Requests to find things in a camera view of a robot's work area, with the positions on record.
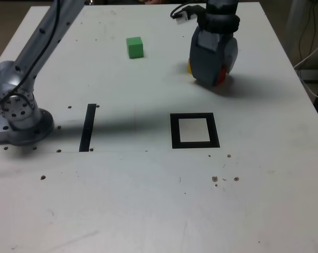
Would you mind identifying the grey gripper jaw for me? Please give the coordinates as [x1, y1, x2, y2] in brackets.
[222, 37, 240, 76]
[189, 27, 225, 88]

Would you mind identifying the red cube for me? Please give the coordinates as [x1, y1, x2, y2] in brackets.
[217, 67, 226, 85]

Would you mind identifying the green cube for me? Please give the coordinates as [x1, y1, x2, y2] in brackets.
[126, 36, 144, 59]

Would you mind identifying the black tape square outline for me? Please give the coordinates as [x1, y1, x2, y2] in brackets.
[170, 112, 221, 150]

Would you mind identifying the long grey box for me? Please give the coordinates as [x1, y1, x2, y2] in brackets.
[297, 69, 318, 82]

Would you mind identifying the black tape strip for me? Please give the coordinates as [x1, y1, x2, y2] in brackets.
[78, 103, 97, 153]

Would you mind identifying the white upright post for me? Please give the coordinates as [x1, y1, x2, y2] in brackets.
[282, 0, 304, 57]

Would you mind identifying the white cable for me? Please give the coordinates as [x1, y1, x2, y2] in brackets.
[293, 36, 318, 100]

